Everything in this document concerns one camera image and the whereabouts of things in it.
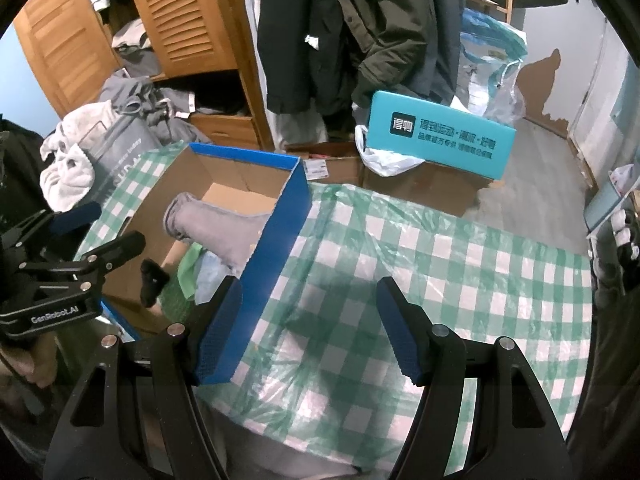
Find dark blue jacket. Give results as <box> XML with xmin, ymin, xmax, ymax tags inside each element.
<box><xmin>425</xmin><ymin>0</ymin><xmax>473</xmax><ymax>106</ymax></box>

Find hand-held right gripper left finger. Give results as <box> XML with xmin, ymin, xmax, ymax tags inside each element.
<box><xmin>47</xmin><ymin>275</ymin><xmax>244</xmax><ymax>480</ymax></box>

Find flat labelled cardboard box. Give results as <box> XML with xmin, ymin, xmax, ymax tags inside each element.
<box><xmin>285</xmin><ymin>141</ymin><xmax>366</xmax><ymax>186</ymax></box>

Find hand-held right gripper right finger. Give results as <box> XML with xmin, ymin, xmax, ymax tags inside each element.
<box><xmin>376</xmin><ymin>276</ymin><xmax>573</xmax><ymax>480</ymax></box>

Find olive green jacket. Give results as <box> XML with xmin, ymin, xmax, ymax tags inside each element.
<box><xmin>337</xmin><ymin>0</ymin><xmax>441</xmax><ymax>96</ymax></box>

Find light blue sock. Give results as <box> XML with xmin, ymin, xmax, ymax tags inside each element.
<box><xmin>195</xmin><ymin>252</ymin><xmax>236</xmax><ymax>306</ymax></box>

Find wooden wardrobe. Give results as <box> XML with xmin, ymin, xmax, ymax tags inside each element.
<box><xmin>12</xmin><ymin>0</ymin><xmax>276</xmax><ymax>153</ymax></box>

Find wooden louvered wardrobe door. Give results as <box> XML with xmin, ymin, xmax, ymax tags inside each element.
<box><xmin>120</xmin><ymin>0</ymin><xmax>241</xmax><ymax>78</ymax></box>
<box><xmin>12</xmin><ymin>0</ymin><xmax>123</xmax><ymax>118</ymax></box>

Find white plastic bag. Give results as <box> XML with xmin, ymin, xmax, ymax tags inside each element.
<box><xmin>355</xmin><ymin>124</ymin><xmax>426</xmax><ymax>177</ymax></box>

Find white shoe rack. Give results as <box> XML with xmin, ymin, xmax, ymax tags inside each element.
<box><xmin>585</xmin><ymin>180</ymin><xmax>640</xmax><ymax>306</ymax></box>

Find brown cardboard box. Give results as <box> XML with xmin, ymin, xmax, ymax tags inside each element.
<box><xmin>360</xmin><ymin>160</ymin><xmax>493</xmax><ymax>218</ymax></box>

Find black cloth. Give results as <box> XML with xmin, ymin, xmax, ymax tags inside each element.
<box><xmin>0</xmin><ymin>117</ymin><xmax>53</xmax><ymax>241</ymax></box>

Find black jacket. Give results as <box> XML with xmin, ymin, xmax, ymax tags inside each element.
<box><xmin>256</xmin><ymin>0</ymin><xmax>361</xmax><ymax>113</ymax></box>

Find long white garment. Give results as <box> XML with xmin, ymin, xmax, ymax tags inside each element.
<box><xmin>242</xmin><ymin>0</ymin><xmax>331</xmax><ymax>148</ymax></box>

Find long pink knit sock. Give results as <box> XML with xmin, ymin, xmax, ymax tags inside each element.
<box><xmin>163</xmin><ymin>192</ymin><xmax>273</xmax><ymax>268</ymax></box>

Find black sock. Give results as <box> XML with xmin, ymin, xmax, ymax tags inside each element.
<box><xmin>139</xmin><ymin>258</ymin><xmax>171</xmax><ymax>308</ymax></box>

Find green striped sock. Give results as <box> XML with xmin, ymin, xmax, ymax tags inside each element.
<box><xmin>157</xmin><ymin>280</ymin><xmax>198</xmax><ymax>321</ymax></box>

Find clear storage bag blue top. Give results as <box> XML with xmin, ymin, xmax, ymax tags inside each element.
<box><xmin>452</xmin><ymin>7</ymin><xmax>528</xmax><ymax>123</ymax></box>

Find green checked plastic tablecloth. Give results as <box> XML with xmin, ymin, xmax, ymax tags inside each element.
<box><xmin>75</xmin><ymin>140</ymin><xmax>596</xmax><ymax>461</ymax></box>

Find grey printed bag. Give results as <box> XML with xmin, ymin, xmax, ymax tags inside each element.
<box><xmin>82</xmin><ymin>115</ymin><xmax>163</xmax><ymax>211</ymax></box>

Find blue cardboard box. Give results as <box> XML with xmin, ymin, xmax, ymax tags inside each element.
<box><xmin>80</xmin><ymin>142</ymin><xmax>311</xmax><ymax>386</ymax></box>

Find light blue bin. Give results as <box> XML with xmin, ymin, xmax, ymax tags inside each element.
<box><xmin>585</xmin><ymin>180</ymin><xmax>626</xmax><ymax>236</ymax></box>

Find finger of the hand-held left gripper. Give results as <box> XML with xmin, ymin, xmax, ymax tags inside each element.
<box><xmin>0</xmin><ymin>202</ymin><xmax>101</xmax><ymax>261</ymax></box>
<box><xmin>20</xmin><ymin>232</ymin><xmax>147</xmax><ymax>291</ymax></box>

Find light green sock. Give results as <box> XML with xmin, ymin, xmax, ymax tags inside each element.
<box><xmin>177</xmin><ymin>245</ymin><xmax>206</xmax><ymax>301</ymax></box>

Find grey folded clothes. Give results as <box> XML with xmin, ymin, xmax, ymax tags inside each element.
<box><xmin>111</xmin><ymin>17</ymin><xmax>163</xmax><ymax>76</ymax></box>

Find grey hoodie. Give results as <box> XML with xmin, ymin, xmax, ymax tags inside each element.
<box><xmin>97</xmin><ymin>70</ymin><xmax>211</xmax><ymax>146</ymax></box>

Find teal printed box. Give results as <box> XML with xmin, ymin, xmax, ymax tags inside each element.
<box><xmin>367</xmin><ymin>91</ymin><xmax>517</xmax><ymax>181</ymax></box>

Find white towel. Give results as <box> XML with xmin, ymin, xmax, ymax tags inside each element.
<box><xmin>40</xmin><ymin>100</ymin><xmax>118</xmax><ymax>213</ymax></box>

